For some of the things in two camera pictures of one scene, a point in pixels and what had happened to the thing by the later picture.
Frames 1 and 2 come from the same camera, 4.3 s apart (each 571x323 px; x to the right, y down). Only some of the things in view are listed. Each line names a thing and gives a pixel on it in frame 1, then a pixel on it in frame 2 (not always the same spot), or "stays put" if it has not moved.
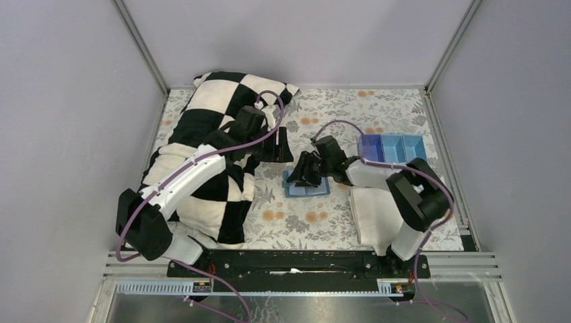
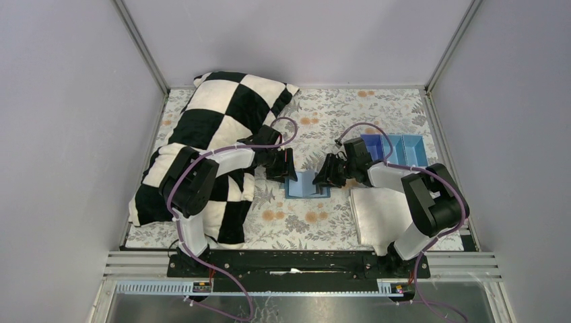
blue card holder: [291, 190] stays put
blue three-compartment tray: [392, 148] stays put
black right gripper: [318, 164] -> [337, 167]
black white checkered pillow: [218, 213] stays put
